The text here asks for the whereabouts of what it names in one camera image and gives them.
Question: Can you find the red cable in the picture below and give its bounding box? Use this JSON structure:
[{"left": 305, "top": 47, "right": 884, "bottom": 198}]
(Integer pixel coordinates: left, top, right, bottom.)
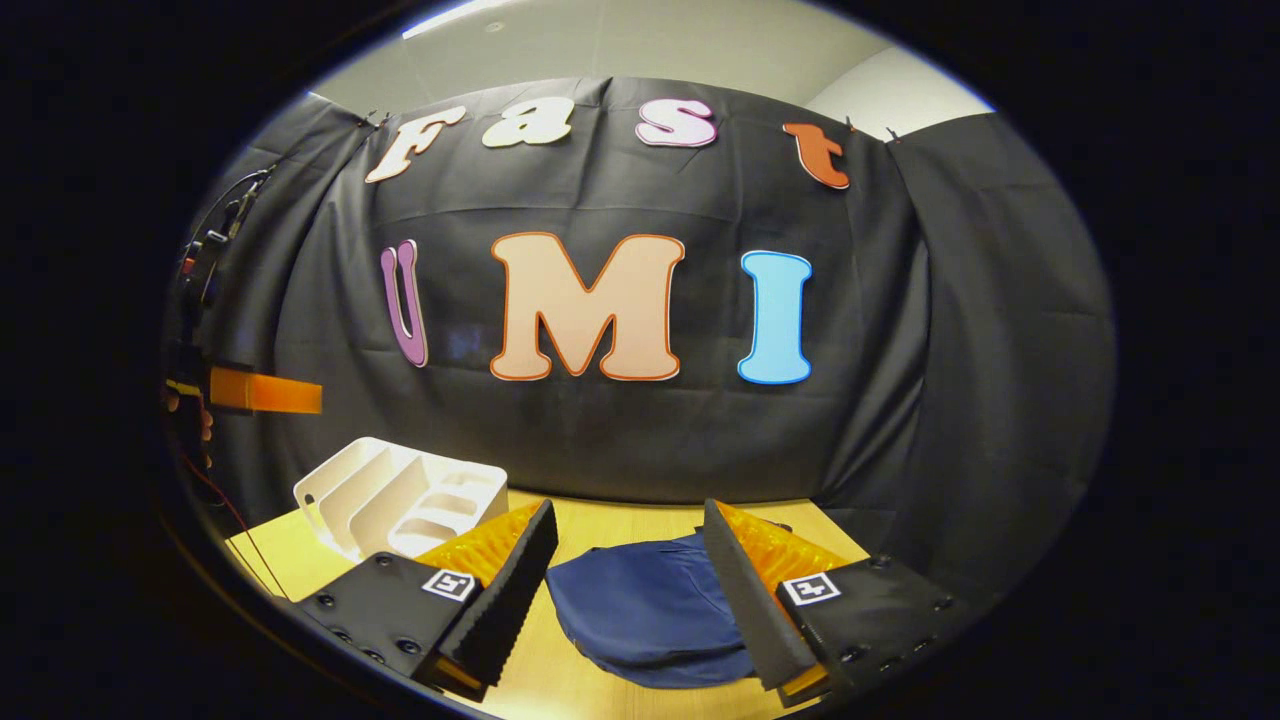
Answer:
[{"left": 180, "top": 452, "right": 293, "bottom": 601}]

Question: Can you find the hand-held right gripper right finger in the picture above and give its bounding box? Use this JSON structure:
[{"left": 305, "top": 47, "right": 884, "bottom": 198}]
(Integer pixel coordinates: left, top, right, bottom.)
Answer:
[{"left": 703, "top": 498, "right": 973, "bottom": 709}]

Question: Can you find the white plastic bookshelf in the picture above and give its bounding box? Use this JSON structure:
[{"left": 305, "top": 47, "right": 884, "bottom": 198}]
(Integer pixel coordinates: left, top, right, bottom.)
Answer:
[{"left": 293, "top": 436, "right": 509, "bottom": 561}]

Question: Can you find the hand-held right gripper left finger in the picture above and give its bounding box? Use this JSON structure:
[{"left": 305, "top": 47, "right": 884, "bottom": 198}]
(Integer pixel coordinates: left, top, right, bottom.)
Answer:
[{"left": 295, "top": 498, "right": 559, "bottom": 703}]

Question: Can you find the black cable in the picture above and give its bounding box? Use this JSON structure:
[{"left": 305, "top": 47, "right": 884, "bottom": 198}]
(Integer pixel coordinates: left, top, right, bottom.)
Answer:
[{"left": 195, "top": 165, "right": 279, "bottom": 251}]

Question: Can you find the blue schoolbag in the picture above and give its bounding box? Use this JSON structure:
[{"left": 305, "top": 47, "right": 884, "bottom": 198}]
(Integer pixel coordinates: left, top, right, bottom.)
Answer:
[{"left": 545, "top": 533, "right": 791, "bottom": 691}]

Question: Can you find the black backdrop cloth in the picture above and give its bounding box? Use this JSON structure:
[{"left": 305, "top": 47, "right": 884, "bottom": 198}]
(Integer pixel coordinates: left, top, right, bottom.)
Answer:
[{"left": 165, "top": 78, "right": 1116, "bottom": 601}]

